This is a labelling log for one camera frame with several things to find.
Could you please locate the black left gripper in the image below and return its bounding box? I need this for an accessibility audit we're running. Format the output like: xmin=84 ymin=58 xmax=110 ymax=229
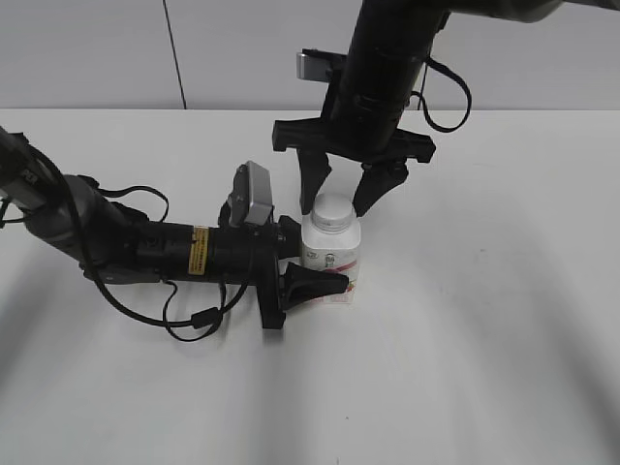
xmin=210 ymin=205 xmax=349 ymax=330

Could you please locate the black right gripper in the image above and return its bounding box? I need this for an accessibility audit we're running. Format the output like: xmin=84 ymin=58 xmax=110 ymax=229
xmin=271 ymin=72 xmax=436 ymax=217

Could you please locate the white ribbed bottle cap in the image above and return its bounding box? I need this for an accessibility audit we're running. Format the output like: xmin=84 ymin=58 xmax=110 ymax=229
xmin=311 ymin=193 xmax=354 ymax=233

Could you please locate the white yili changqing yogurt bottle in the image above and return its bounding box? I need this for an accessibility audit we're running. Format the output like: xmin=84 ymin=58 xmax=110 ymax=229
xmin=301 ymin=215 xmax=361 ymax=304

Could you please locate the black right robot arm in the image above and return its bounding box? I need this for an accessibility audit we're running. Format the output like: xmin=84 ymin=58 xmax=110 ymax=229
xmin=272 ymin=1 xmax=560 ymax=216

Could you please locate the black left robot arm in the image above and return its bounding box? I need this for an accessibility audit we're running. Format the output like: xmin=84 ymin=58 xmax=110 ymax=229
xmin=1 ymin=132 xmax=349 ymax=329

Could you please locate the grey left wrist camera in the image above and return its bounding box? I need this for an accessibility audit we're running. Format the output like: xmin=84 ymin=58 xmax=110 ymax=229
xmin=228 ymin=161 xmax=273 ymax=228

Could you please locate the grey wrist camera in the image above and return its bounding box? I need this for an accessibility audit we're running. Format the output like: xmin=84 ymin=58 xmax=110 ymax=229
xmin=228 ymin=161 xmax=273 ymax=228
xmin=295 ymin=48 xmax=347 ymax=83

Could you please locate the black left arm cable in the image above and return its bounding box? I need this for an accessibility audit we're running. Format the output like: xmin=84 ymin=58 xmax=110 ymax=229
xmin=62 ymin=186 xmax=253 ymax=343

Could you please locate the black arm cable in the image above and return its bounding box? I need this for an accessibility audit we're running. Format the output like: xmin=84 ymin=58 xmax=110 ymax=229
xmin=62 ymin=186 xmax=253 ymax=343
xmin=409 ymin=55 xmax=474 ymax=133

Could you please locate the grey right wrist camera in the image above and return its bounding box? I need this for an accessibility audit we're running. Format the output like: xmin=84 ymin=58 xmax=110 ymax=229
xmin=295 ymin=48 xmax=347 ymax=83

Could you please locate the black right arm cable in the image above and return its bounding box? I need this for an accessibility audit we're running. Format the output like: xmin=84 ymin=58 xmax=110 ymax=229
xmin=409 ymin=55 xmax=474 ymax=133

